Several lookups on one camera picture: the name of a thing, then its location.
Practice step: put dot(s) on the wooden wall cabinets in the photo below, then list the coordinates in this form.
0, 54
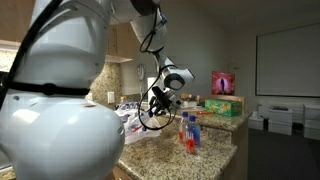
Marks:
123, 43

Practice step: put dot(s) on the pink flower picture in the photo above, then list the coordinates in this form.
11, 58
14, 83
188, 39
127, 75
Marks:
223, 83

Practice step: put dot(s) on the white paper towel roll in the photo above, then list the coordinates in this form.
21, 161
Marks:
151, 86

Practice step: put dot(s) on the orange tool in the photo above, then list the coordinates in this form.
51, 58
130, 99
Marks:
204, 113

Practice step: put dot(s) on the clear plastic bag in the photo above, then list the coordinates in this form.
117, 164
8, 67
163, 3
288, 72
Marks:
140, 136

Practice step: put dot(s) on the gray wrist camera box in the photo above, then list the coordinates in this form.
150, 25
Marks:
176, 97

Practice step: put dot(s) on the white projector screen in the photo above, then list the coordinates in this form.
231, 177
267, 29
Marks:
288, 60

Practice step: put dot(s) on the white bowl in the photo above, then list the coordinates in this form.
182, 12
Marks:
190, 105

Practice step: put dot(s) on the green tissue box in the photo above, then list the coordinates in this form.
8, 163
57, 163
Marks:
223, 108

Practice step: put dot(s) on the white cardboard box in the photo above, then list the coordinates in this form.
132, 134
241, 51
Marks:
312, 121
256, 121

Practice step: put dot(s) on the white switch plate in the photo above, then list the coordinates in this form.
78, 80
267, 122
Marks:
89, 96

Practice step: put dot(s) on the white printer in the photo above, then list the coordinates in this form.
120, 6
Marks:
280, 121

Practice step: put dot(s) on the wrapped water bottle pack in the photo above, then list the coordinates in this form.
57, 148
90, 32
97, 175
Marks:
128, 106

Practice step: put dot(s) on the wooden counter cabinet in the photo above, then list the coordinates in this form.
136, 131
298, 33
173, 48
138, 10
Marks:
120, 174

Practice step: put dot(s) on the white wall outlet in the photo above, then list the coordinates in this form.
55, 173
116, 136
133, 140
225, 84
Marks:
111, 97

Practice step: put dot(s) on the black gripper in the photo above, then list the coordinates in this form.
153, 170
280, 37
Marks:
164, 98

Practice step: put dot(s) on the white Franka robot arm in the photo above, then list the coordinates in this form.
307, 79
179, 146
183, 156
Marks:
50, 140

